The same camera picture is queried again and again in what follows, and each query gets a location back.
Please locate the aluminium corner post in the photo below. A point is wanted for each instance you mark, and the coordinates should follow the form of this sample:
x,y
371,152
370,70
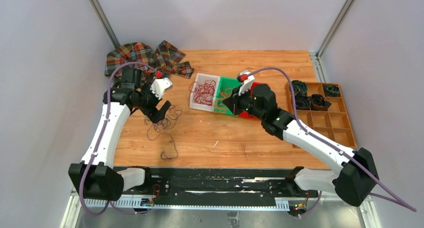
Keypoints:
x,y
105,23
342,14

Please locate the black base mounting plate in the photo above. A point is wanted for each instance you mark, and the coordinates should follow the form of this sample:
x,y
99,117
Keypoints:
x,y
172,171

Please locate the left aluminium corner post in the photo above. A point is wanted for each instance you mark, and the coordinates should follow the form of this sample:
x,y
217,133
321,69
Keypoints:
x,y
105,23

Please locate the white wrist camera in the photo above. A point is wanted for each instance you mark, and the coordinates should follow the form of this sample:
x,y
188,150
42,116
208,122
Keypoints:
x,y
160,86
246,79

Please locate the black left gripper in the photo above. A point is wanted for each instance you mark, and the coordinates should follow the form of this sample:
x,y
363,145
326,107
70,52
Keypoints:
x,y
150,111

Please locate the green plastic bin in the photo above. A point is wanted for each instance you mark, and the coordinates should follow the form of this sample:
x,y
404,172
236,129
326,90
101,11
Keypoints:
x,y
224,90

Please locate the wooden compartment tray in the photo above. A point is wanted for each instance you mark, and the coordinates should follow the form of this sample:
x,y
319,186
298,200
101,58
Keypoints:
x,y
321,107

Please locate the aluminium frame rail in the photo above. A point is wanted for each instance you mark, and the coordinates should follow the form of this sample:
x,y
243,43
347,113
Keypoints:
x,y
206,192

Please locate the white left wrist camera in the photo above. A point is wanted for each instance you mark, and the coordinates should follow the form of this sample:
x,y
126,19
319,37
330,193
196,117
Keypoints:
x,y
160,86

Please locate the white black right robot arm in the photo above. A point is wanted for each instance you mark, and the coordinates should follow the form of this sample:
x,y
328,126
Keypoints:
x,y
352,174

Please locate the right aluminium corner post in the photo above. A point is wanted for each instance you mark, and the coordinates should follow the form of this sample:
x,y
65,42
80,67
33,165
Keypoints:
x,y
342,14

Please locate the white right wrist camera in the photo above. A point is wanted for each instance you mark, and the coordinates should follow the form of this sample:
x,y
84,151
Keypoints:
x,y
246,79

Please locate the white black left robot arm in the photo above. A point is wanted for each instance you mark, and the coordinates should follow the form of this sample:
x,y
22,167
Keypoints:
x,y
94,177

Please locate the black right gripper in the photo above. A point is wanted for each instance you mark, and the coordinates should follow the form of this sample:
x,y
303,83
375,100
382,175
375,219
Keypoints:
x,y
232,102

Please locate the white plastic bin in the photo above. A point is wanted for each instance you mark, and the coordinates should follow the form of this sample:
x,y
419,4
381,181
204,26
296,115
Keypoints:
x,y
203,92

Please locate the plaid cloth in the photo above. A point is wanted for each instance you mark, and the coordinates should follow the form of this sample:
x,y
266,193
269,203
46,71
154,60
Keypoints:
x,y
165,58

